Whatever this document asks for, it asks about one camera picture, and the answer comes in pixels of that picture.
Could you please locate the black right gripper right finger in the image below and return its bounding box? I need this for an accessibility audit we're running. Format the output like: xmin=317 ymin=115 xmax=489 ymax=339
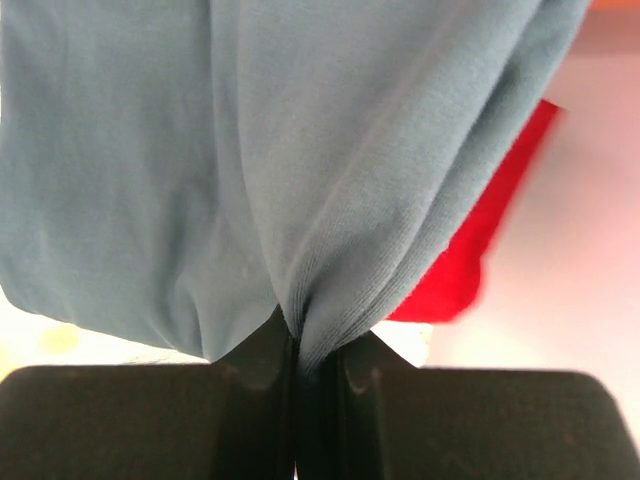
xmin=299 ymin=334 xmax=639 ymax=479

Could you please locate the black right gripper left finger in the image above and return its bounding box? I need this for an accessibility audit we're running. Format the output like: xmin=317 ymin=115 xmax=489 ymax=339
xmin=1 ymin=311 xmax=295 ymax=479

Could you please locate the blue-grey t-shirt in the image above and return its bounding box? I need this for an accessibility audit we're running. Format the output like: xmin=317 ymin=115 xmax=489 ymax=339
xmin=1 ymin=1 xmax=588 ymax=372

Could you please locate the red folded t-shirt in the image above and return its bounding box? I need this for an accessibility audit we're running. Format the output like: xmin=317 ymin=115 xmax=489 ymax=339
xmin=388 ymin=100 xmax=563 ymax=324

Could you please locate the floral patterned table mat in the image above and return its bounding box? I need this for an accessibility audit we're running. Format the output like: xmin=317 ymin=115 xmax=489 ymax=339
xmin=1 ymin=297 xmax=433 ymax=377

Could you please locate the orange plastic basket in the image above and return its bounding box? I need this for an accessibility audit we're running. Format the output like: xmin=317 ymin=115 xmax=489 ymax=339
xmin=590 ymin=0 xmax=640 ymax=10

